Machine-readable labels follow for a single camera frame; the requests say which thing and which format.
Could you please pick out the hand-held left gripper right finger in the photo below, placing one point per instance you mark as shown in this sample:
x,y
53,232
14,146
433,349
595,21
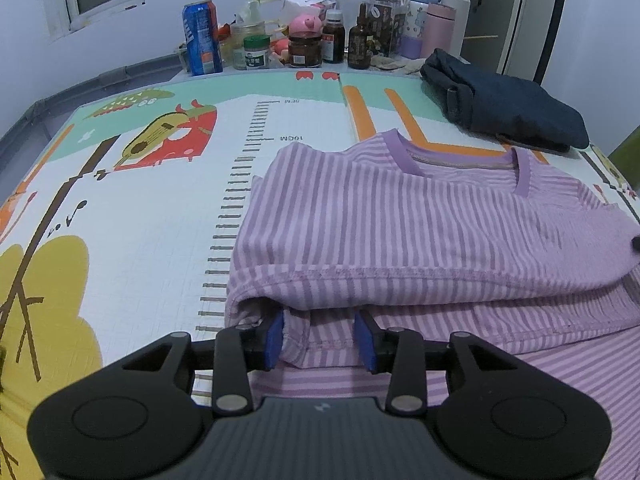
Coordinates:
x,y
365,342

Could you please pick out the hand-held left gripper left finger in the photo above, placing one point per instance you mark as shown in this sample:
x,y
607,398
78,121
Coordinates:
x,y
275,340

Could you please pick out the purple striped shirt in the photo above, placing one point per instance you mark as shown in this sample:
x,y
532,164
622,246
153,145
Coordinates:
x,y
400,230

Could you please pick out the folded navy clothes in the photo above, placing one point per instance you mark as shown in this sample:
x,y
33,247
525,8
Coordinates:
x,y
510,105

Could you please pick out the green chair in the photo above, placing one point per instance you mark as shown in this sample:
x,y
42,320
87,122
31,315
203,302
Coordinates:
x,y
629,160

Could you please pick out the printed cartoon play mat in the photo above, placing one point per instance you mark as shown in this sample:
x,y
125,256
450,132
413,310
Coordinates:
x,y
150,240

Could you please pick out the wooden stick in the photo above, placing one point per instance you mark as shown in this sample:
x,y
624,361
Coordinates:
x,y
480,37

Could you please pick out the green cap jar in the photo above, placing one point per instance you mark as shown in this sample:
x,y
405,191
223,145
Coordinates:
x,y
256,55

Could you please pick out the dark sauce jar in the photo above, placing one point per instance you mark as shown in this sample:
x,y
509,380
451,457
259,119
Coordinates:
x,y
305,52

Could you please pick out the pink thermos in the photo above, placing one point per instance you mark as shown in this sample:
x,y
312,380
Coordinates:
x,y
439,30

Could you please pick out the clear plastic jar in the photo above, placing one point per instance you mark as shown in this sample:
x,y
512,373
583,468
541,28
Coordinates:
x,y
237,45

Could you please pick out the brown dropper bottle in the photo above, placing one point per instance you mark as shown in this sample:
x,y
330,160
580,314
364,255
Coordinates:
x,y
360,42

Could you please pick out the white thermos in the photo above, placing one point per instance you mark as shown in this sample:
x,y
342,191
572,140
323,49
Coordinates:
x,y
459,0

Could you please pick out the brown bottle red label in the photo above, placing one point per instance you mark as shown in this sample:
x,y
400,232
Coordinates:
x,y
334,42

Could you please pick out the blue snack can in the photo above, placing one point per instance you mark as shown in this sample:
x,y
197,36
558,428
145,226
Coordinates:
x,y
202,40

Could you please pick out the purple kids bottle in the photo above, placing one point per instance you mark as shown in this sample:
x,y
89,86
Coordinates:
x,y
417,20

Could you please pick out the pink pig toy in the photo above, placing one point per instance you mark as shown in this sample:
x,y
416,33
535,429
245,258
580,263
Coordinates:
x,y
306,24

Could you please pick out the patterned gift bag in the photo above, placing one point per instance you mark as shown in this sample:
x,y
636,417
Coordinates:
x,y
387,15

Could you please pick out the green spray bottle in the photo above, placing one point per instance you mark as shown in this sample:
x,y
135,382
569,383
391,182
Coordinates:
x,y
256,7

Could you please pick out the tissue box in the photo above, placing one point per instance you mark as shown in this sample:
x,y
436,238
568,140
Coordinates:
x,y
307,2

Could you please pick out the grey padded rail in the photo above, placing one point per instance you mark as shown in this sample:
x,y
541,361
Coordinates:
x,y
100,77

